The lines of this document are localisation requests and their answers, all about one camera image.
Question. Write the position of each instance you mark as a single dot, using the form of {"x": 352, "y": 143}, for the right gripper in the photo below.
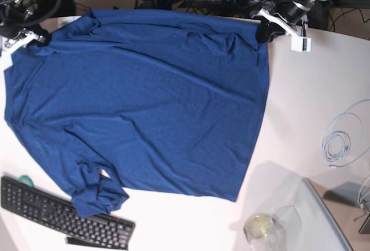
{"x": 12, "y": 30}

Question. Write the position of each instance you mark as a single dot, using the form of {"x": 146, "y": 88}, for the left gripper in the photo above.
{"x": 290, "y": 11}

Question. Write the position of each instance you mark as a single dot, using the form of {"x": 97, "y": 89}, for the dark blue t-shirt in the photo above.
{"x": 141, "y": 99}

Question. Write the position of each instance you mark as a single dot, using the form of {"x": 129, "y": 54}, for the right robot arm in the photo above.
{"x": 21, "y": 19}

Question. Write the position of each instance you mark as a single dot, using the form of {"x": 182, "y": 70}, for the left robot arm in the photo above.
{"x": 272, "y": 4}

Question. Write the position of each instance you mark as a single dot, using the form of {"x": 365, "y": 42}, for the green tape roll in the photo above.
{"x": 26, "y": 180}

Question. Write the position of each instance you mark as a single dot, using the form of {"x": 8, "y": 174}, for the black computer keyboard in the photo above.
{"x": 57, "y": 214}

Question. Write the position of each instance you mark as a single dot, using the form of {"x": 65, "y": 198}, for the clear tape roll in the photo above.
{"x": 259, "y": 226}

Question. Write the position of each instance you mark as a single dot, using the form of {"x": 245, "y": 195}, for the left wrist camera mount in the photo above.
{"x": 300, "y": 41}

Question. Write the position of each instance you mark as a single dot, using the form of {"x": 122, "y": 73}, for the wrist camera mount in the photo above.
{"x": 300, "y": 41}
{"x": 11, "y": 43}

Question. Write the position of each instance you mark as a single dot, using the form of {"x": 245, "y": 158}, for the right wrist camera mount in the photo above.
{"x": 11, "y": 43}

